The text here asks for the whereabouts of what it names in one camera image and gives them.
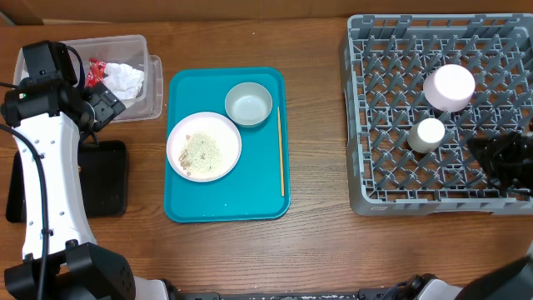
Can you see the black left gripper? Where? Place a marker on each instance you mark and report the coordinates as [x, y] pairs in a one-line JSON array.
[[108, 106]]

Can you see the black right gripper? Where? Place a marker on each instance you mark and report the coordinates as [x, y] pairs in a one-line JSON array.
[[500, 156]]

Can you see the white napkin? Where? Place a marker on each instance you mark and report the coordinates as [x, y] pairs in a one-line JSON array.
[[124, 81]]

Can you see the red snack wrapper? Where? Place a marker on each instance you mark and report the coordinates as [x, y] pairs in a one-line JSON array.
[[96, 72]]

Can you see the white cup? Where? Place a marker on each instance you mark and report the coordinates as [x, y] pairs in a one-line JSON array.
[[426, 136]]

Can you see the small white bowl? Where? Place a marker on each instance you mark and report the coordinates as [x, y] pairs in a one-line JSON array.
[[449, 88]]

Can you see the large white plate with crumbs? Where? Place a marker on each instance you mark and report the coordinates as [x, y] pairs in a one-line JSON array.
[[204, 147]]

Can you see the grey saucer bowl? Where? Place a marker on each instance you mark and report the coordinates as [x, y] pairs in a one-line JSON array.
[[248, 104]]

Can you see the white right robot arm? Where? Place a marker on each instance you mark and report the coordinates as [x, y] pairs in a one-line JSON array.
[[513, 281]]

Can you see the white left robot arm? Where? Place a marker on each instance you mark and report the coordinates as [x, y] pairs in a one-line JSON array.
[[60, 255]]

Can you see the grey dishwasher rack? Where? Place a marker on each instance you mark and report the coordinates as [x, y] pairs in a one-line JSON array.
[[384, 60]]

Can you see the black tray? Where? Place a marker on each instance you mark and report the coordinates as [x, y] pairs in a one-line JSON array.
[[103, 176]]

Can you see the clear plastic bin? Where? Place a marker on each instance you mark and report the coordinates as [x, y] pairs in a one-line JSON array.
[[132, 51]]

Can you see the teal plastic tray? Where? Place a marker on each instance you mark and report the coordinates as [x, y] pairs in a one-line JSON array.
[[252, 189]]

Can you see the wooden chopstick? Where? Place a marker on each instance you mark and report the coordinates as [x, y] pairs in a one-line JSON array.
[[280, 144]]

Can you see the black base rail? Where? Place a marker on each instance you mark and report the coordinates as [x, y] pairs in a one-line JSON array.
[[361, 294]]

